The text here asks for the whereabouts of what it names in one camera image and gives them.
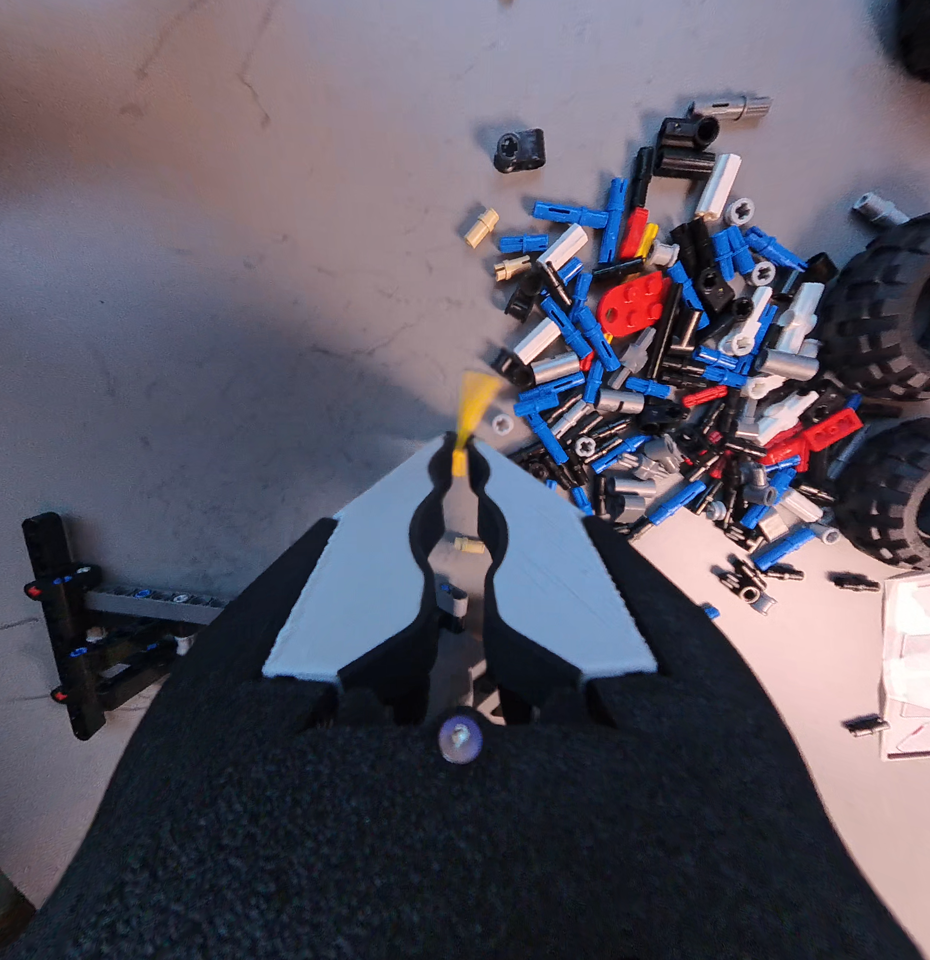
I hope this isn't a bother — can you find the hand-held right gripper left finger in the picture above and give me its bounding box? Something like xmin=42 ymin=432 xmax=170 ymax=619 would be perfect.
xmin=261 ymin=433 xmax=457 ymax=687

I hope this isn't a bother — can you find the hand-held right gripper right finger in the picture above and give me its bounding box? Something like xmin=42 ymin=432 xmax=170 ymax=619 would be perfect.
xmin=468 ymin=437 xmax=659 ymax=685

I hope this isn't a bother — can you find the yellow toy axle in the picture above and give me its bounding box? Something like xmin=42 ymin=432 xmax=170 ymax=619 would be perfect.
xmin=448 ymin=370 xmax=505 ymax=477

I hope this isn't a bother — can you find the grey black toy chassis assembly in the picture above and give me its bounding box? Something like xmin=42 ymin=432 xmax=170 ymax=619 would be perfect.
xmin=21 ymin=511 xmax=505 ymax=741

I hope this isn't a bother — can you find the pile of small toy parts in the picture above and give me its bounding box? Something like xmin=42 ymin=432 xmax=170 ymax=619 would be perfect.
xmin=465 ymin=93 xmax=912 ymax=624

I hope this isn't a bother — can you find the grey desk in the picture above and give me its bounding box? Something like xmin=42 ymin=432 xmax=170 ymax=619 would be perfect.
xmin=0 ymin=0 xmax=930 ymax=960

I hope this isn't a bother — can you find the black toy tyre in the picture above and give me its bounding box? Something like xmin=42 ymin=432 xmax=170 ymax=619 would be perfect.
xmin=832 ymin=417 xmax=930 ymax=573
xmin=817 ymin=208 xmax=930 ymax=404
xmin=894 ymin=0 xmax=930 ymax=85

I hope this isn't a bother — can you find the white sticker sheet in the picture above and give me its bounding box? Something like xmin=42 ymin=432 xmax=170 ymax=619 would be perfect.
xmin=879 ymin=570 xmax=930 ymax=764

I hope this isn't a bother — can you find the black toy connector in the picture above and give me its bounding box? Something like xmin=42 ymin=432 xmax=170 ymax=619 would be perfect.
xmin=494 ymin=126 xmax=547 ymax=174

